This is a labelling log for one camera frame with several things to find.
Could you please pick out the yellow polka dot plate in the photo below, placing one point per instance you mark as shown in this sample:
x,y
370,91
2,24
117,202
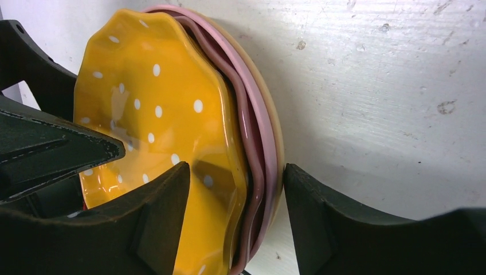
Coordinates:
x,y
143,81

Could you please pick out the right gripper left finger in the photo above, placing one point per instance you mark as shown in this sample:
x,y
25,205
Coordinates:
x,y
136,233

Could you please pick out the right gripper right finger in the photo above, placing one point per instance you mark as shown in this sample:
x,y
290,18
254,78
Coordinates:
x,y
335,234

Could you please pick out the maroon polka dot plate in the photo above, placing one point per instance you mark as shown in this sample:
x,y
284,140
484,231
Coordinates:
x,y
227,60

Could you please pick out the cream bottom plate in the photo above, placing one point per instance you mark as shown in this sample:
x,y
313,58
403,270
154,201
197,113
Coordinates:
x,y
271,108

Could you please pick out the pink plate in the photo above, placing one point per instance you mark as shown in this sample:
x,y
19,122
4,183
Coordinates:
x,y
266,133

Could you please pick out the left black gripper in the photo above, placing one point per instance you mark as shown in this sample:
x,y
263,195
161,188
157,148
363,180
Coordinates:
x,y
39,148

